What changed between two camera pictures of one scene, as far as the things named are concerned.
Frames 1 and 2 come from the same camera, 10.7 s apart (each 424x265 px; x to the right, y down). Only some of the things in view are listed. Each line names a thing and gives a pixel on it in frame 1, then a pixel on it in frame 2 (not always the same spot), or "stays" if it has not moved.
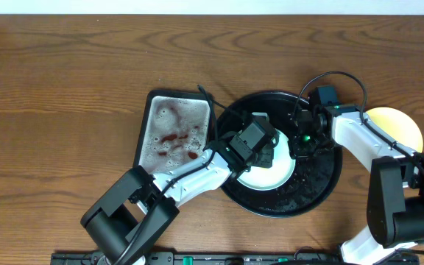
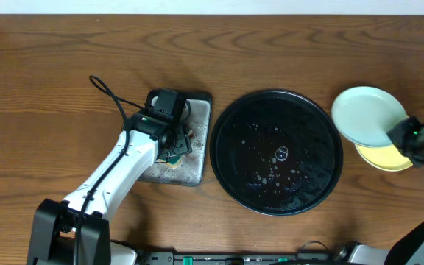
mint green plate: (283, 165) → (364, 115)
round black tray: (316, 173) stays
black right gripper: (294, 138) → (396, 134)
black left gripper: (269, 157) → (181, 147)
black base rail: (228, 258) stays
